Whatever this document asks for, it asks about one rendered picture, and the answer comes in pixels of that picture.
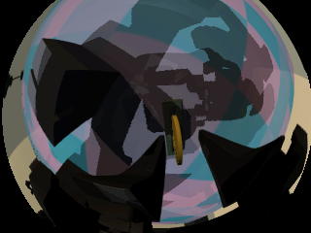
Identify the gold coin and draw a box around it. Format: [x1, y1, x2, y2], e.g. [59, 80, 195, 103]
[171, 116, 183, 166]

